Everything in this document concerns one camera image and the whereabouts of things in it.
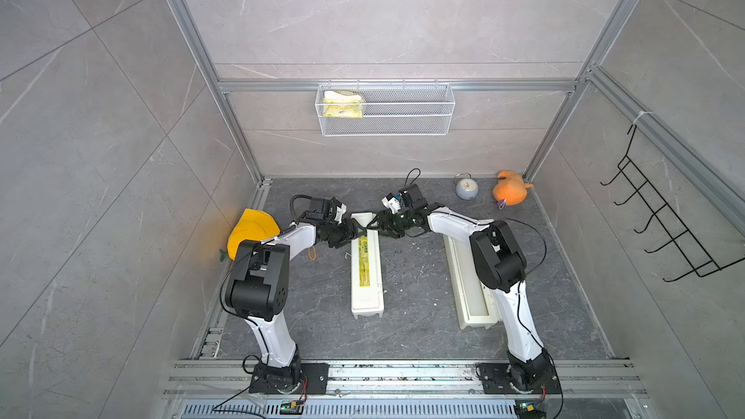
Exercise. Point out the black wire hook rack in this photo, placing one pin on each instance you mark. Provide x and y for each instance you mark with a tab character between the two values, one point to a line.
677	234

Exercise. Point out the wire mesh wall basket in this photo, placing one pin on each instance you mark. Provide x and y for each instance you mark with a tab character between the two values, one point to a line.
392	109

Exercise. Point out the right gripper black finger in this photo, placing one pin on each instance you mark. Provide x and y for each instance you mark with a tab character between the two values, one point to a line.
390	232
379	222

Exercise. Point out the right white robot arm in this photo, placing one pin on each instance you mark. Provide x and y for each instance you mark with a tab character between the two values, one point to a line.
499	262

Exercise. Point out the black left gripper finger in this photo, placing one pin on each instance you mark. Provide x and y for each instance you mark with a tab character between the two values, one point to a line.
356	228
345	239

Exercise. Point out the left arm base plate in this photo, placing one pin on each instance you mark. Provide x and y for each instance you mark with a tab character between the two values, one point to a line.
311	378

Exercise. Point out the white wrap dispenser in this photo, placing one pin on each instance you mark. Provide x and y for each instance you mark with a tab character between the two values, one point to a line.
367	296

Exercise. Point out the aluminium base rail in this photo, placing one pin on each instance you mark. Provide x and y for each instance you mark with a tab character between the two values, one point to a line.
401	389

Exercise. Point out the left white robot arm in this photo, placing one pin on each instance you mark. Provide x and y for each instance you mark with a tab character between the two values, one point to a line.
256	289

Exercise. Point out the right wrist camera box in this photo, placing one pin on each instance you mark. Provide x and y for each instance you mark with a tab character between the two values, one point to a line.
393	202

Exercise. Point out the orange plush toy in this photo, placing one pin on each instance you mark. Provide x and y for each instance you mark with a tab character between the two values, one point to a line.
510	189

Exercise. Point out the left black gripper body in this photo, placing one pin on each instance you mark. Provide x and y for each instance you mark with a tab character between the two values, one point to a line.
339	232

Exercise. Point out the yellow wipes packet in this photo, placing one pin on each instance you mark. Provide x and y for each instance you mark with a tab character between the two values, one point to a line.
342	104

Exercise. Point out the white dispenser base tray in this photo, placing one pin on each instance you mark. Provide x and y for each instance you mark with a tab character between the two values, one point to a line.
465	321

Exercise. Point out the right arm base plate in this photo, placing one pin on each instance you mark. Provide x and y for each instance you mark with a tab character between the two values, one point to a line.
518	378

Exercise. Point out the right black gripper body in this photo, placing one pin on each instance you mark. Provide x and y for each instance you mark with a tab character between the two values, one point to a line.
398	222

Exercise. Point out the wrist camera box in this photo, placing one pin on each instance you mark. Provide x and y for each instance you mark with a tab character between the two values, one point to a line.
337	210
393	202

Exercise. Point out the yellow bucket hat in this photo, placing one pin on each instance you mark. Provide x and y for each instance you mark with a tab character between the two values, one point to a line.
253	226

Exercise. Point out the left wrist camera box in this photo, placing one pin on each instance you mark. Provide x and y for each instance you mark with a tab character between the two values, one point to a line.
337	210

